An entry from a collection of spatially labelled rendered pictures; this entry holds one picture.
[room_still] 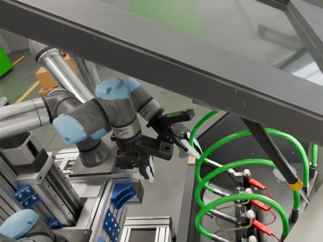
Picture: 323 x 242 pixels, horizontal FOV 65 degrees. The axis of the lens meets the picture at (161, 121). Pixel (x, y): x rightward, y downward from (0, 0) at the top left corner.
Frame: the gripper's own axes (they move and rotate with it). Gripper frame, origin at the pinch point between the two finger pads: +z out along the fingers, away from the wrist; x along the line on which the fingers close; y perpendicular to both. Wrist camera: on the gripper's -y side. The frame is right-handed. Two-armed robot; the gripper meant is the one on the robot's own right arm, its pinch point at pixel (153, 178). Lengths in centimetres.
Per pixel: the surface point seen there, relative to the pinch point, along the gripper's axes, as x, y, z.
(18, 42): -604, 598, 102
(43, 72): -291, 282, 78
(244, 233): 2.6, -27.1, 24.7
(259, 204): -1.2, -32.0, 13.6
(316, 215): 26, -37, -24
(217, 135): -43, -17, 20
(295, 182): 20.7, -35.2, -24.5
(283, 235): 12.6, -36.5, 6.8
